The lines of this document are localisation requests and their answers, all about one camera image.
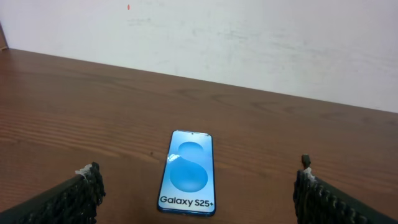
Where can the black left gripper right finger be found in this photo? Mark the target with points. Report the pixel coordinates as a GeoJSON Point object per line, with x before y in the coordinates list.
{"type": "Point", "coordinates": [316, 202]}

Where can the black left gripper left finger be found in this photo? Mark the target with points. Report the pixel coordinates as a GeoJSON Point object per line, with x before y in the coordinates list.
{"type": "Point", "coordinates": [73, 201]}

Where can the brown cardboard panel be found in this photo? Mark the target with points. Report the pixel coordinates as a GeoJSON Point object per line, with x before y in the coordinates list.
{"type": "Point", "coordinates": [3, 43]}

